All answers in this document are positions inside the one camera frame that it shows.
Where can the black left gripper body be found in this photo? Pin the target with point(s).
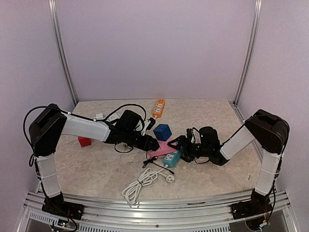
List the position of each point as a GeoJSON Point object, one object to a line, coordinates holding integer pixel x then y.
{"type": "Point", "coordinates": [145, 145]}

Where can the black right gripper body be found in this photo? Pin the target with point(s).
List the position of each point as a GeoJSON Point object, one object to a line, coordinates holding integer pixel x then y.
{"type": "Point", "coordinates": [192, 151]}

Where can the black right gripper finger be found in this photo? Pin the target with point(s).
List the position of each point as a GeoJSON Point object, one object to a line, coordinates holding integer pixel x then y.
{"type": "Point", "coordinates": [178, 142]}
{"type": "Point", "coordinates": [185, 157]}

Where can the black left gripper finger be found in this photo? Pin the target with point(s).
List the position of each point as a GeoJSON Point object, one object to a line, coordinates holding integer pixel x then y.
{"type": "Point", "coordinates": [151, 149]}
{"type": "Point", "coordinates": [154, 143]}

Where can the pink power strip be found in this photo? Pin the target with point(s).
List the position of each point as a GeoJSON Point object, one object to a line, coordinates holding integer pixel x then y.
{"type": "Point", "coordinates": [162, 150]}

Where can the teal power strip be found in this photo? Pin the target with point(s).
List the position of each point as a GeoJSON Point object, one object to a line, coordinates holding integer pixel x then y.
{"type": "Point", "coordinates": [171, 159]}

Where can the orange power strip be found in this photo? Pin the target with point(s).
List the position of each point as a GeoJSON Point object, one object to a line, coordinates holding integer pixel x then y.
{"type": "Point", "coordinates": [158, 108]}

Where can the white multi-outlet plug adapter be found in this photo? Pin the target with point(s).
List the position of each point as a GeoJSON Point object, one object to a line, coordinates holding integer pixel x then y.
{"type": "Point", "coordinates": [113, 117]}

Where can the white usb charger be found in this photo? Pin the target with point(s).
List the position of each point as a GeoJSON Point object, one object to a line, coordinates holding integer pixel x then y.
{"type": "Point", "coordinates": [99, 117]}

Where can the red cube adapter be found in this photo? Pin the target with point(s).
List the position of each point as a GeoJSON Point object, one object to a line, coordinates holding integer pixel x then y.
{"type": "Point", "coordinates": [84, 141]}

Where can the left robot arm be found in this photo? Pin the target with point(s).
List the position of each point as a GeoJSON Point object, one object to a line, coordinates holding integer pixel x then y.
{"type": "Point", "coordinates": [46, 130]}

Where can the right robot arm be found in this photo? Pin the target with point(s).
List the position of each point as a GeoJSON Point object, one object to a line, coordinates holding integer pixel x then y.
{"type": "Point", "coordinates": [267, 131]}

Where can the blue cube adapter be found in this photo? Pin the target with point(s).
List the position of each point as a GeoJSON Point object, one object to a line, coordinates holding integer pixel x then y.
{"type": "Point", "coordinates": [162, 132]}

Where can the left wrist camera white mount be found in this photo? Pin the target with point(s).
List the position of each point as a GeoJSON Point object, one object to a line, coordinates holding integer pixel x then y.
{"type": "Point", "coordinates": [148, 124]}

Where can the aluminium front rail frame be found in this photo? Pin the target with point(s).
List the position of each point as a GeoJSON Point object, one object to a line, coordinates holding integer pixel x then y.
{"type": "Point", "coordinates": [201, 214]}

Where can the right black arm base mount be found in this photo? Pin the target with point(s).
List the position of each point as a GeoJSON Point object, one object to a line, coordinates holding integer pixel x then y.
{"type": "Point", "coordinates": [253, 206]}

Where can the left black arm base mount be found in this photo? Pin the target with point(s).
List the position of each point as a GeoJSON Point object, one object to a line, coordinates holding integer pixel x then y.
{"type": "Point", "coordinates": [57, 206]}

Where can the right aluminium corner post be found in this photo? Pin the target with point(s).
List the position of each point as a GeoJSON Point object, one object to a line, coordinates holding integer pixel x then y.
{"type": "Point", "coordinates": [249, 52]}

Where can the aluminium corner post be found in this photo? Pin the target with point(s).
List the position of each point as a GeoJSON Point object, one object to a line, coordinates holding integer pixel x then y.
{"type": "Point", "coordinates": [249, 52]}
{"type": "Point", "coordinates": [61, 51]}

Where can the left aluminium corner post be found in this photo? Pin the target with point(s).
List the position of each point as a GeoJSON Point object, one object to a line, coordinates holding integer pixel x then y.
{"type": "Point", "coordinates": [61, 51]}

